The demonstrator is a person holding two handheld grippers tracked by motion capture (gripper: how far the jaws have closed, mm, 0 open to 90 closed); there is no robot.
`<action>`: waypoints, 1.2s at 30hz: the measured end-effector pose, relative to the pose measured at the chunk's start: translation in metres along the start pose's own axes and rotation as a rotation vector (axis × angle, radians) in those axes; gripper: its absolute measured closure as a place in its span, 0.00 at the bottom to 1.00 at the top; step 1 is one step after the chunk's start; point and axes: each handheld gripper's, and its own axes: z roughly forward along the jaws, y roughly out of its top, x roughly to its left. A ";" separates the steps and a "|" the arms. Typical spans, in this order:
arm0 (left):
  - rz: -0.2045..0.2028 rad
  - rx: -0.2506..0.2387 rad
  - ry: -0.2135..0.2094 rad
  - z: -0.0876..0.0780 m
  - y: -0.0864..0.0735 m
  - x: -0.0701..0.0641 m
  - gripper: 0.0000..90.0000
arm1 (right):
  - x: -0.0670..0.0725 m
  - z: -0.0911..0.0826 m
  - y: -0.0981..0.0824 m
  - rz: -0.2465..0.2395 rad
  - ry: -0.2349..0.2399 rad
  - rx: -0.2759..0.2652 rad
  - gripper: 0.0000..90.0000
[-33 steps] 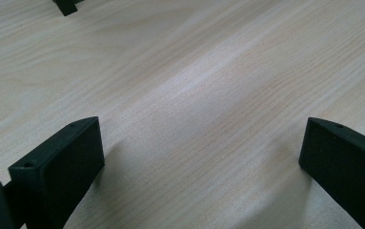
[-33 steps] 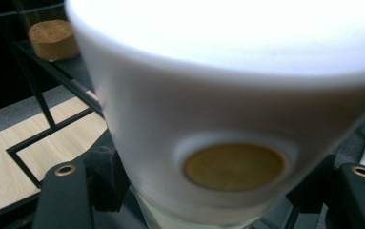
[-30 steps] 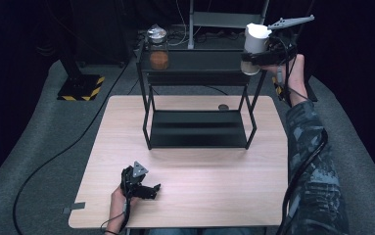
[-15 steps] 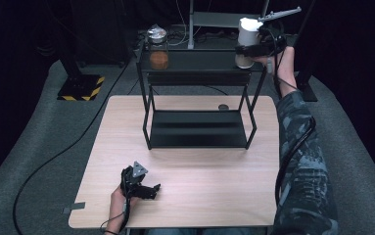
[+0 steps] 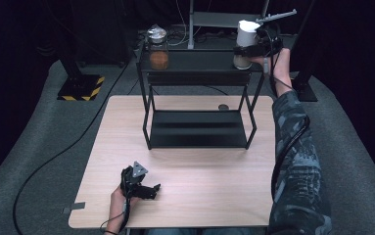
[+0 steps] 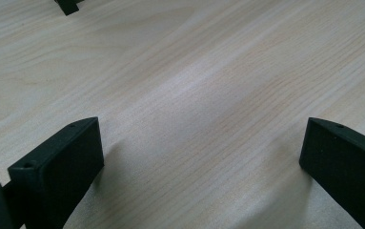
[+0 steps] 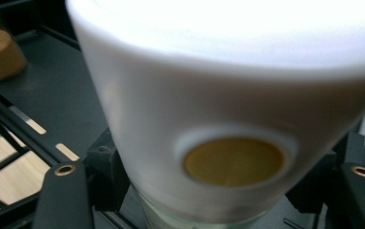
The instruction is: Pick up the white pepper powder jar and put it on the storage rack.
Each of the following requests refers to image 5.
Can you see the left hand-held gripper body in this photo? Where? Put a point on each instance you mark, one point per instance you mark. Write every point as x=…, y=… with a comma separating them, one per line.
x=131, y=182

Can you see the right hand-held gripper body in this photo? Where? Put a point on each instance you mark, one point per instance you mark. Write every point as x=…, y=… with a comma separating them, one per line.
x=271, y=39

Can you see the black metal shelf rack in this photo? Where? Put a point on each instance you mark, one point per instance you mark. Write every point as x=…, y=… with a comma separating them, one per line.
x=195, y=130

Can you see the person's left hand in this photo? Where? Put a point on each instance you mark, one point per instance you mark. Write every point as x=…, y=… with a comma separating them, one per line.
x=118, y=205

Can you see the person's right hand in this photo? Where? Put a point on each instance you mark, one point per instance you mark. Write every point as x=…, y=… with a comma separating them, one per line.
x=283, y=71

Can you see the grey metal stand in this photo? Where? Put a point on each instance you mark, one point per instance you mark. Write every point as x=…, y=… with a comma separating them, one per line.
x=221, y=19

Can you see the grey tape strip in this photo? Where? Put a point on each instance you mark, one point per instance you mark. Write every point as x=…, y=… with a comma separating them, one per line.
x=76, y=206

